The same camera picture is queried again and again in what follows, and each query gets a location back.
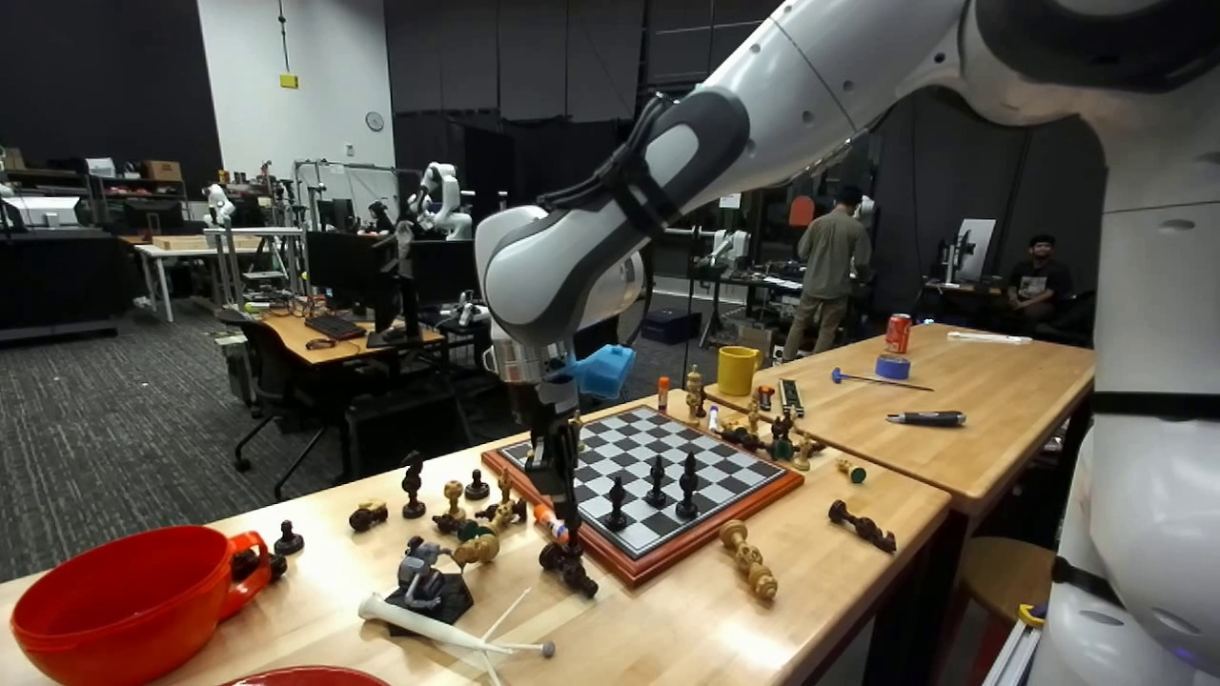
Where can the brown wooden chess piece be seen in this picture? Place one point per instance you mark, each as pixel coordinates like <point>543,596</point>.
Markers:
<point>660,389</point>

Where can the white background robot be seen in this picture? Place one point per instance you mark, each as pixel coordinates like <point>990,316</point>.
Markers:
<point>439,198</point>

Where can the orange can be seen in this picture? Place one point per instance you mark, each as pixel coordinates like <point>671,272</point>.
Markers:
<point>897,332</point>

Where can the small white-screen monitor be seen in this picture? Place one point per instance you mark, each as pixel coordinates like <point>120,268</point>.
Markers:
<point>974,250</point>

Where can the light wooden table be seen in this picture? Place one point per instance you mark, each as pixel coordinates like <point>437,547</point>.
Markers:
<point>190,246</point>

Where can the blue tape roll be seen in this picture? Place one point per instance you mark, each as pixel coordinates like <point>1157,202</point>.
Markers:
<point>894,368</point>

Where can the black marker pen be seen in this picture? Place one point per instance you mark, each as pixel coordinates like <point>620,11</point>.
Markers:
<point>926,418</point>

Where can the standing person in olive shirt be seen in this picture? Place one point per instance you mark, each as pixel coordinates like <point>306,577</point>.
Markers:
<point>827,259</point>

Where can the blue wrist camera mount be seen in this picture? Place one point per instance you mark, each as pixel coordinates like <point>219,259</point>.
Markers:
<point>603,371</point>

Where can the round wall clock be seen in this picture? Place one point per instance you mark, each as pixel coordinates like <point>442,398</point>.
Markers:
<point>373,121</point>

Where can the white plastic stick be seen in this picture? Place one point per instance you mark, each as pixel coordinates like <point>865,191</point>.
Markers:
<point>433,626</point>

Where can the chess board with orange frame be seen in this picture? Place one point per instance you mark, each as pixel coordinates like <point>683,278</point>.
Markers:
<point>709,464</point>

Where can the black computer monitor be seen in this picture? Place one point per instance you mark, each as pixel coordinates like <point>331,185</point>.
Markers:
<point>362,268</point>

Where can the black cabinet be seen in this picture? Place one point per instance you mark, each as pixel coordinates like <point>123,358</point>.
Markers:
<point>61,278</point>

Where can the yellow wall sign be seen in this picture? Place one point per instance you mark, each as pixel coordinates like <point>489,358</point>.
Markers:
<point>292,83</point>

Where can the white paper strip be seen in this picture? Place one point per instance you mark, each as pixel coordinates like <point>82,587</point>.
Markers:
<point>990,337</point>

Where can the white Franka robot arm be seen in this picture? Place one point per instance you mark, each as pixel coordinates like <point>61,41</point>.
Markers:
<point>813,79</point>

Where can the yellow cup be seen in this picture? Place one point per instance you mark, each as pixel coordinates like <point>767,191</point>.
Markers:
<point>738,371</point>

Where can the seated person in dark shirt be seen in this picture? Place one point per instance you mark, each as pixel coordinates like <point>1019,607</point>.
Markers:
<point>1038,285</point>

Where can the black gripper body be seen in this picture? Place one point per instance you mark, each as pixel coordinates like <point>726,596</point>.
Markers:
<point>555,419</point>

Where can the tall light wooden chess piece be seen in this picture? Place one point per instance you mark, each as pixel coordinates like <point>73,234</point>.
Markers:
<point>696,394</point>

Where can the wooden office desk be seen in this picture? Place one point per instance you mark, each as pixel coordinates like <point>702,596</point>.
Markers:
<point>306,340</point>

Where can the grey knight figurine black base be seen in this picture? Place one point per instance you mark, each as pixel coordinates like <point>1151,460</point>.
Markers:
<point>423,581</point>

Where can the blue-headed hand tool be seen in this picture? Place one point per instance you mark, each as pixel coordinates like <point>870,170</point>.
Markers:
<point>878,377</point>

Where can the red plate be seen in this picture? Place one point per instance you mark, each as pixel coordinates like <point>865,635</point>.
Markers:
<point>306,676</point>

